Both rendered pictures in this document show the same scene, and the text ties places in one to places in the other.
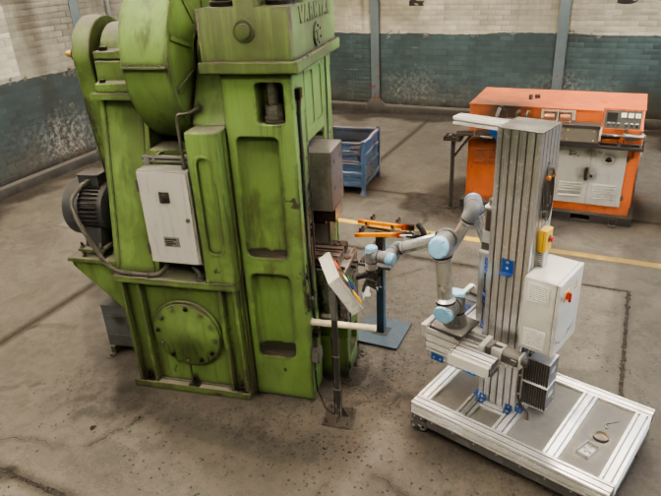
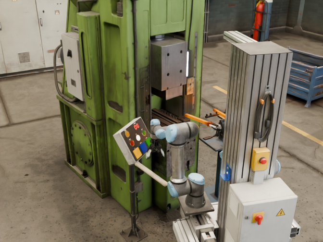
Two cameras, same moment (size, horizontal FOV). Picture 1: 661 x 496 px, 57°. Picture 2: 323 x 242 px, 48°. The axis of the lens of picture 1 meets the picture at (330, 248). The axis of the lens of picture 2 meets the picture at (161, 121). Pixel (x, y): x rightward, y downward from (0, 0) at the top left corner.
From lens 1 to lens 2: 221 cm
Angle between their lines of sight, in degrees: 32
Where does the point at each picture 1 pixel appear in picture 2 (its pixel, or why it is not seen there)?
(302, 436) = (102, 233)
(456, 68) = not seen: outside the picture
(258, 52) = not seen: outside the picture
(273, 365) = (117, 183)
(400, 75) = not seen: outside the picture
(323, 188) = (157, 72)
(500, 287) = (224, 187)
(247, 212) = (109, 75)
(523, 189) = (238, 105)
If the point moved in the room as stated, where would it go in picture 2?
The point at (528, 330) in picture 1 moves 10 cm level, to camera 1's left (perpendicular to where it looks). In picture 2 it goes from (228, 233) to (214, 226)
